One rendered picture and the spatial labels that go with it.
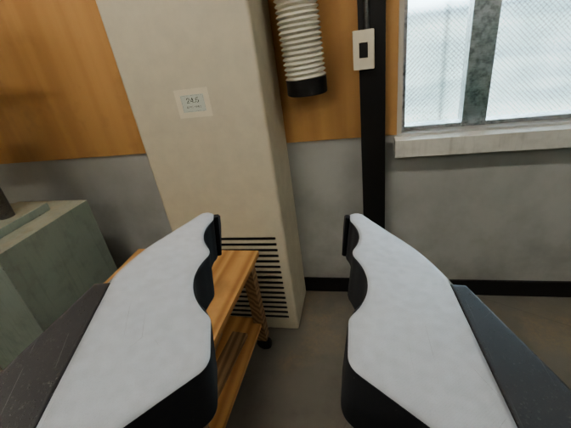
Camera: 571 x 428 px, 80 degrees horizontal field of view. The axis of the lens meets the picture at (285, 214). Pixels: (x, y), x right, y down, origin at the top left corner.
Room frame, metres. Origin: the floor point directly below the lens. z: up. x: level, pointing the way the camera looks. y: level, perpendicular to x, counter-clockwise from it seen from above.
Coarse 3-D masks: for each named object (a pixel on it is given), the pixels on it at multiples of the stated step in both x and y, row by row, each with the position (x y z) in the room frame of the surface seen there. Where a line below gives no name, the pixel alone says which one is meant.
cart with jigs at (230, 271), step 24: (216, 264) 1.13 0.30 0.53; (240, 264) 1.10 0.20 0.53; (216, 288) 0.98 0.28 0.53; (240, 288) 0.97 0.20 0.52; (216, 312) 0.86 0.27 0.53; (264, 312) 1.17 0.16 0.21; (216, 336) 0.75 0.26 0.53; (240, 336) 1.06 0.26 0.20; (264, 336) 1.13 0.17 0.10; (240, 360) 0.95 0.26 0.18; (240, 384) 0.86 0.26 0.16
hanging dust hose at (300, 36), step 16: (288, 0) 1.32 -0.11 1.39; (304, 0) 1.31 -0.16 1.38; (288, 16) 1.32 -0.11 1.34; (304, 16) 1.31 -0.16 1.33; (288, 32) 1.32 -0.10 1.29; (304, 32) 1.32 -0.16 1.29; (320, 32) 1.35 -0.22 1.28; (288, 48) 1.33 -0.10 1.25; (304, 48) 1.31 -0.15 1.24; (320, 48) 1.33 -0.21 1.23; (288, 64) 1.34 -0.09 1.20; (304, 64) 1.30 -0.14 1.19; (320, 64) 1.33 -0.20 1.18; (288, 80) 1.35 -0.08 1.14; (304, 80) 1.31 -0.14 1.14; (320, 80) 1.32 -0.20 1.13; (304, 96) 1.31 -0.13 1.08
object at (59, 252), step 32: (0, 192) 1.42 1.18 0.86; (0, 224) 1.34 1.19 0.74; (32, 224) 1.38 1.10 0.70; (64, 224) 1.43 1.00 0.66; (96, 224) 1.58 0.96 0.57; (0, 256) 1.15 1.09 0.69; (32, 256) 1.25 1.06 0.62; (64, 256) 1.36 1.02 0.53; (96, 256) 1.51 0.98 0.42; (0, 288) 1.16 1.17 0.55; (32, 288) 1.19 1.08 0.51; (64, 288) 1.29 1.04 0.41; (0, 320) 1.19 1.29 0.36; (32, 320) 1.14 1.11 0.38; (0, 352) 1.24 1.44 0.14
